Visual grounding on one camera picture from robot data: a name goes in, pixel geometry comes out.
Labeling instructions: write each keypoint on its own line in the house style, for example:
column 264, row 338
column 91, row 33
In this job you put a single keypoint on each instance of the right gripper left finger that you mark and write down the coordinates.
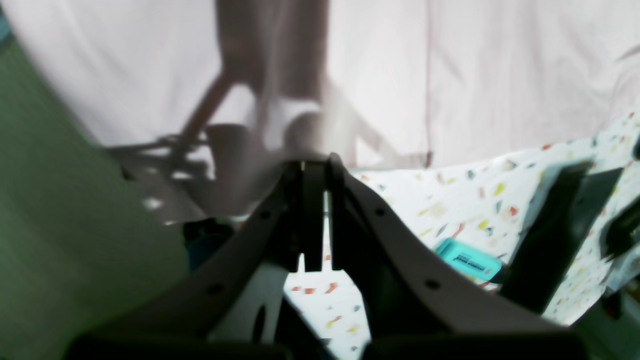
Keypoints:
column 233, row 306

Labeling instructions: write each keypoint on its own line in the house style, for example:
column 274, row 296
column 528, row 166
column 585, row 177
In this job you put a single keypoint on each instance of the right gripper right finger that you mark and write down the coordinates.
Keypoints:
column 417, row 306

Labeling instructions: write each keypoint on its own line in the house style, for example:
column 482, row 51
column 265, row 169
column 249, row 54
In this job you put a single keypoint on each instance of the pink T-shirt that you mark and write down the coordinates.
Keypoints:
column 201, row 101

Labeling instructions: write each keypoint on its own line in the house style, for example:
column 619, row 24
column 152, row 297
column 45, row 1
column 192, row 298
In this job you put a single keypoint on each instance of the turquoise highlighter marker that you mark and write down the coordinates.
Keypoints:
column 471, row 261

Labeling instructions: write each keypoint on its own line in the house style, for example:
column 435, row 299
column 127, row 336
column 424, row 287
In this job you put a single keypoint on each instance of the terrazzo pattern tablecloth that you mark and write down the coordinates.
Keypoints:
column 484, row 204

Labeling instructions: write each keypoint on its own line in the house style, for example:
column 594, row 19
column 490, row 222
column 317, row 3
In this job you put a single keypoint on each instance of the black hair dryer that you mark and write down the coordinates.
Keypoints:
column 557, row 223

